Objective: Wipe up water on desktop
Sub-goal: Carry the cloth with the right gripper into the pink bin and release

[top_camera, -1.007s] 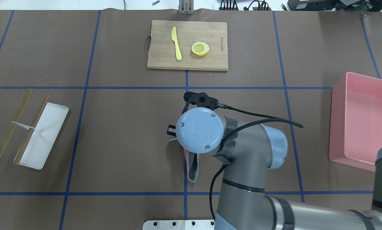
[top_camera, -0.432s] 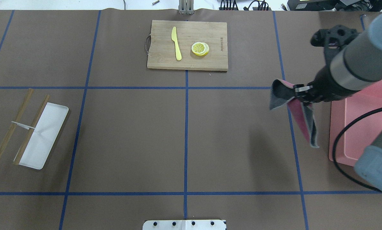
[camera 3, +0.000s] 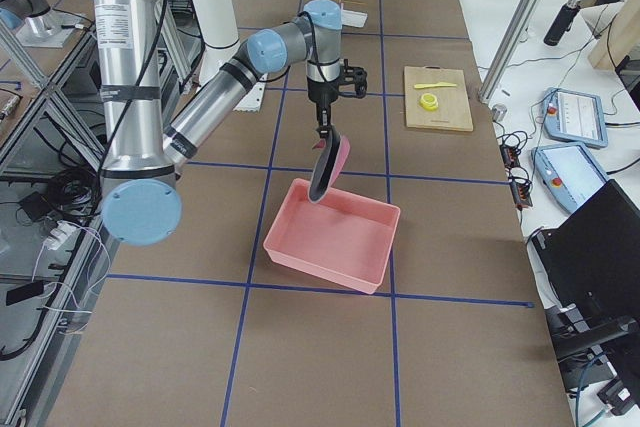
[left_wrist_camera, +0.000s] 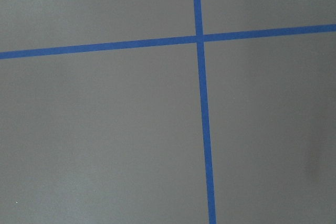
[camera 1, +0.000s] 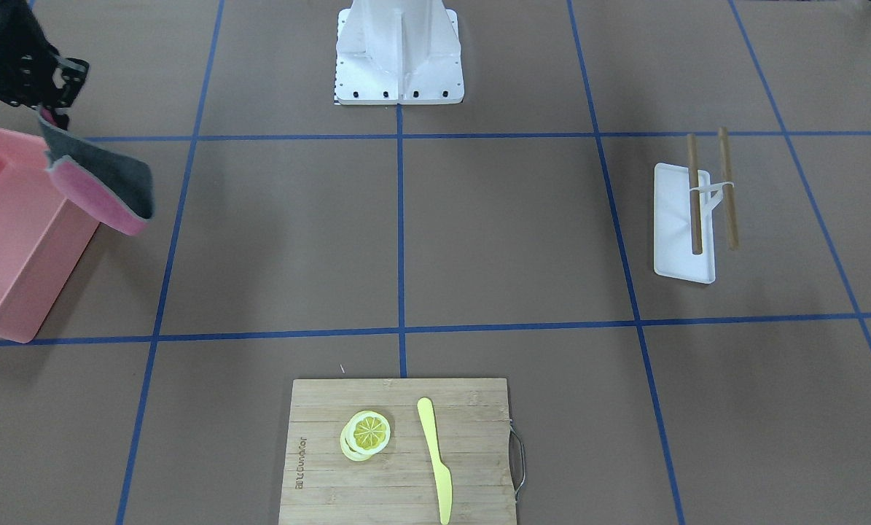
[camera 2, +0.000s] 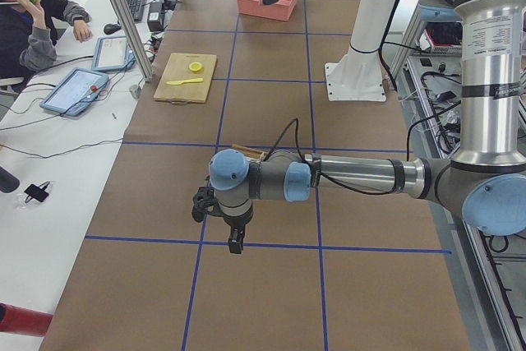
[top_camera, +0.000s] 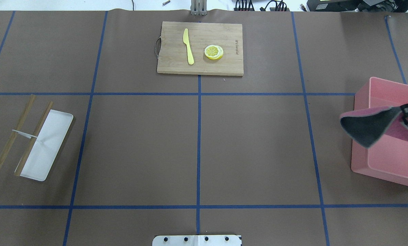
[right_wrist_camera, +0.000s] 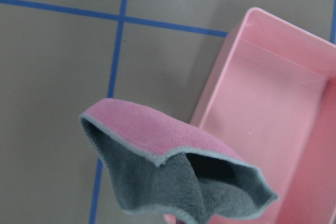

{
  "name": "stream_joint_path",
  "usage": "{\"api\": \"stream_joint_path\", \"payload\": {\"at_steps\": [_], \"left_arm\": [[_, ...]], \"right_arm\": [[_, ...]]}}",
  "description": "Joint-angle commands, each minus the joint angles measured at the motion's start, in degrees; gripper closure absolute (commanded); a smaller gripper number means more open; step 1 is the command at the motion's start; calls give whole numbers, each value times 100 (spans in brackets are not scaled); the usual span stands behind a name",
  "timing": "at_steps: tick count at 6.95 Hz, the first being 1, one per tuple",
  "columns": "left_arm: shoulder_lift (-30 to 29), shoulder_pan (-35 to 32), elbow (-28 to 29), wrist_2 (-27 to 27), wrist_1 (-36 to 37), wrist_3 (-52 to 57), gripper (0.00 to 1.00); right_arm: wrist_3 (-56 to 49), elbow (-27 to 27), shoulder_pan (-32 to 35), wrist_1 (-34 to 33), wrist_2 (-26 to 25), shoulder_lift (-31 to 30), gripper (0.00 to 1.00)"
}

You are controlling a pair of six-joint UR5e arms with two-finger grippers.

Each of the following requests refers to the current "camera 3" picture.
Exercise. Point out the upper blue teach pendant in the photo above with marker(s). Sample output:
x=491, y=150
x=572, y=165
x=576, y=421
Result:
x=574, y=116

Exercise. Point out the black power strip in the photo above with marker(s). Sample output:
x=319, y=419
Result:
x=518, y=177

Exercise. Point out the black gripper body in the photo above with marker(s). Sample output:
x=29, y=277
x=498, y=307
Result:
x=319, y=92

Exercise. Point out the aluminium frame post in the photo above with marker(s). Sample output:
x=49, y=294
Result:
x=517, y=26

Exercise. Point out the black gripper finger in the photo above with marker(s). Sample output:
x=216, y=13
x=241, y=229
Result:
x=324, y=133

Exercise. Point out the black monitor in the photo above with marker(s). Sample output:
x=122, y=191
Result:
x=592, y=259

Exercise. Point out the yellow plastic knife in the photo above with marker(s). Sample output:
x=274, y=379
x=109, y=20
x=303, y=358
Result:
x=441, y=84

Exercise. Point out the magenta grey wiping cloth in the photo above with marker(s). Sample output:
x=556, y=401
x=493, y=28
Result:
x=334, y=152

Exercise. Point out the black water bottle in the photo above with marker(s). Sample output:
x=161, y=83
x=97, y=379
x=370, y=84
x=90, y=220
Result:
x=562, y=22

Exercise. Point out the blue teach pendant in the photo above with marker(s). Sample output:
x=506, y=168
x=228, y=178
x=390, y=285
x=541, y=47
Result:
x=574, y=116
x=570, y=172

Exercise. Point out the lower blue teach pendant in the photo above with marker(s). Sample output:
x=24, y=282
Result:
x=570, y=172

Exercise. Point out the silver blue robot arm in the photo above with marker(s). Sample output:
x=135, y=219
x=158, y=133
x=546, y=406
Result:
x=313, y=37
x=139, y=203

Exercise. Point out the pink plastic bin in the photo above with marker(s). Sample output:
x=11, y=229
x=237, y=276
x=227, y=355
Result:
x=345, y=238

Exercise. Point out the bamboo cutting board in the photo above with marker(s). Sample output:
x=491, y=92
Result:
x=453, y=114

